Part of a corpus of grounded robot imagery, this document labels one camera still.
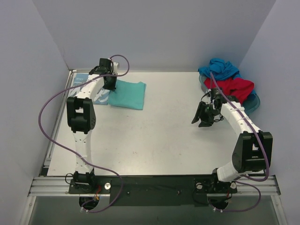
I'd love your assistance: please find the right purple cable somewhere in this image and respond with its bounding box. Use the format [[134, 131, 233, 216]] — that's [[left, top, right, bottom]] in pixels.
[[210, 72, 271, 213]]

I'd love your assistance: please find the red t shirt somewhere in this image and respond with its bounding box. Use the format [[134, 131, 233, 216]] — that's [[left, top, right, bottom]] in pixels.
[[216, 77, 255, 104]]

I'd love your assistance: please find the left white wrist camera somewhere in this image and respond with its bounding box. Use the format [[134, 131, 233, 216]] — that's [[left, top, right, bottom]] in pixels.
[[110, 61, 120, 75]]

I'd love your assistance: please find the purple cable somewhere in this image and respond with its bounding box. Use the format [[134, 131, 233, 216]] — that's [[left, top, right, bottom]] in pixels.
[[210, 72, 271, 213], [38, 54, 131, 214]]

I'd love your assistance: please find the teal t shirt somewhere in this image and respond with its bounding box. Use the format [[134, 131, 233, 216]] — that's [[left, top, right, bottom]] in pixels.
[[108, 80, 146, 110]]

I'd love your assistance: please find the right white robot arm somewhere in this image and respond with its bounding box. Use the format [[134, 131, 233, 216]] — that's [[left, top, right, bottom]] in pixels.
[[192, 88, 273, 192]]

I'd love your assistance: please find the aluminium mounting rail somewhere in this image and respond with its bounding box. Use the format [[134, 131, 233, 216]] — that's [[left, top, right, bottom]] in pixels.
[[28, 176, 281, 196]]

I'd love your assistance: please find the clear blue plastic bin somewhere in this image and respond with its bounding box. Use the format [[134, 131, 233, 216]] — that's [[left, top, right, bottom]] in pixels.
[[199, 74, 261, 115]]

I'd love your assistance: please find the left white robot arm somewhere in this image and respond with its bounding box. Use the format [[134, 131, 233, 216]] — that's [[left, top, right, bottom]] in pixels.
[[67, 58, 119, 193]]

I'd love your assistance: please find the folded blue printed t shirt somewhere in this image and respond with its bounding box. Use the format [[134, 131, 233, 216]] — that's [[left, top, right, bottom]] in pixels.
[[68, 73, 110, 105]]

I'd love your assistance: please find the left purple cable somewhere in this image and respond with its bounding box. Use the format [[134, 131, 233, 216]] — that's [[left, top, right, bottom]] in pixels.
[[38, 54, 131, 214]]

